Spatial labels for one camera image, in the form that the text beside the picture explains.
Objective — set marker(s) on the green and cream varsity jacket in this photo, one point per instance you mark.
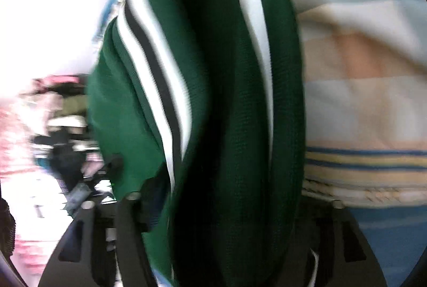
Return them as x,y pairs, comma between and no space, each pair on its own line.
207,95

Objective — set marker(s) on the blue striped bed sheet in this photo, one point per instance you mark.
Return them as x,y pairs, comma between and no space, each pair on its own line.
397,236

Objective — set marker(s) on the cluttered clothes shelf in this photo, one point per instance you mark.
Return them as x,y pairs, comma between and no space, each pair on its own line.
54,111

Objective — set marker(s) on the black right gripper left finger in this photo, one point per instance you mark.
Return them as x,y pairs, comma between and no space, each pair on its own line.
103,242

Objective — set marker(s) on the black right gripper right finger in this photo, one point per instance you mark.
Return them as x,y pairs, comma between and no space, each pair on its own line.
343,256

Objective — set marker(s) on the pastel plaid blanket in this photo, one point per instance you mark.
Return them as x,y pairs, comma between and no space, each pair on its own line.
364,91

